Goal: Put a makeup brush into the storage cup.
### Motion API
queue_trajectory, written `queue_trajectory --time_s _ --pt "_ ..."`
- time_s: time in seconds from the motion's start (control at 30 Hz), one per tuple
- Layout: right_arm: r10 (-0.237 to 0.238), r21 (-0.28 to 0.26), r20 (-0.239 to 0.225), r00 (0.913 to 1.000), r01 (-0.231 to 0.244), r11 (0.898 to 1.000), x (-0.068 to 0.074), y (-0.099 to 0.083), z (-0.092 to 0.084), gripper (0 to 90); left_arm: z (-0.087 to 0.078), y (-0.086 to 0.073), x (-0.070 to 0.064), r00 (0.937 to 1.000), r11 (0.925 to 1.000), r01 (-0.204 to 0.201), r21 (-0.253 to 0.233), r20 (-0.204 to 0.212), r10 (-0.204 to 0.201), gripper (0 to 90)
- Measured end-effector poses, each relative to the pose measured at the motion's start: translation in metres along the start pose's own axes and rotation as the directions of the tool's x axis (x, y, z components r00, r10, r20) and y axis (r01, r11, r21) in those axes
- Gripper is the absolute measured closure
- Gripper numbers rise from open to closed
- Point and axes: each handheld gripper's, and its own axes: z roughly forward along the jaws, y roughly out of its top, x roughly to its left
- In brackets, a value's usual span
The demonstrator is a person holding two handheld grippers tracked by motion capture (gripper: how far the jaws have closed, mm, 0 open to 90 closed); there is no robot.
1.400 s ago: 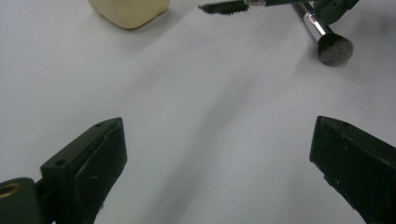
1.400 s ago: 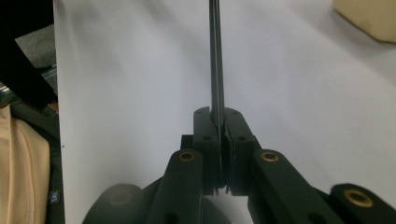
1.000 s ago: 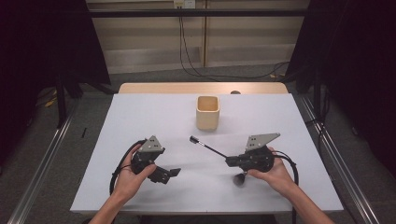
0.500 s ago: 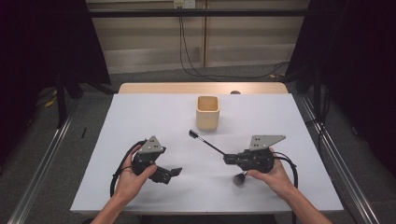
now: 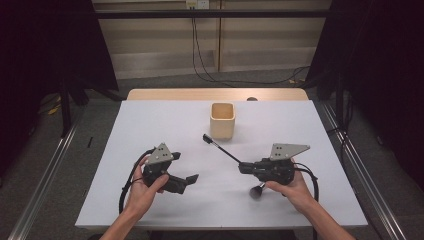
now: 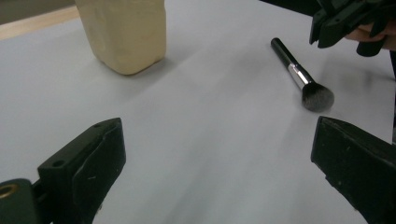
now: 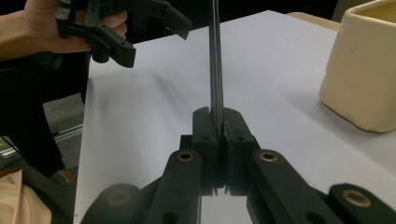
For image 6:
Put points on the beige square cup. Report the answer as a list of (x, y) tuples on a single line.
[(124, 34)]

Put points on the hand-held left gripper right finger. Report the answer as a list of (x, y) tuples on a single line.
[(358, 165)]

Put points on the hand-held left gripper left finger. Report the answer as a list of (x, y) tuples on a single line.
[(81, 174)]

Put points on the thick black powder brush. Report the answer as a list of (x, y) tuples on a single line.
[(299, 74)]

